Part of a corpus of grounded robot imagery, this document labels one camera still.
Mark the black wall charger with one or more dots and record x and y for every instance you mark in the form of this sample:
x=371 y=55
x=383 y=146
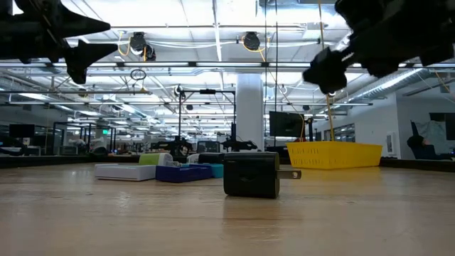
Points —
x=249 y=174

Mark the green toy block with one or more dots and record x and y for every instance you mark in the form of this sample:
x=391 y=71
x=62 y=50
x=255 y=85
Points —
x=153 y=159

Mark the yellow plastic divided bin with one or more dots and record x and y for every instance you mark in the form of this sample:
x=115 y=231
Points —
x=334 y=154

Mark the white building column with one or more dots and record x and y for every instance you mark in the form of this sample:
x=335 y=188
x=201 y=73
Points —
x=250 y=113

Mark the small black box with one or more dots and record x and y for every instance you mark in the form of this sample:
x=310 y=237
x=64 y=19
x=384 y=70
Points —
x=211 y=158

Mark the navy blue box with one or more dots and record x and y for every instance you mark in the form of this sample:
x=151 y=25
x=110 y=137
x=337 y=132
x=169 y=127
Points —
x=181 y=174

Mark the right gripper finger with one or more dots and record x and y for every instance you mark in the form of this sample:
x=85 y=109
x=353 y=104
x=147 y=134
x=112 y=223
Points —
x=327 y=71

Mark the teal box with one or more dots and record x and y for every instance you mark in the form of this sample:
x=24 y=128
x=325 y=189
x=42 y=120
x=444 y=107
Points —
x=217 y=170

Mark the white label card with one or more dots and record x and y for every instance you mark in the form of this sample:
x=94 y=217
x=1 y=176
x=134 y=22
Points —
x=124 y=172

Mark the black monitor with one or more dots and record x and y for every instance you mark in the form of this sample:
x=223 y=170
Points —
x=286 y=124

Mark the black background station frame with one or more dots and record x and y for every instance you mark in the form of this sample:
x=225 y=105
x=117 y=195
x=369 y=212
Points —
x=180 y=117

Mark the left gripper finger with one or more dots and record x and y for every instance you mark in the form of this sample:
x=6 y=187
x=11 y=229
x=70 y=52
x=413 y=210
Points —
x=78 y=26
x=80 y=60

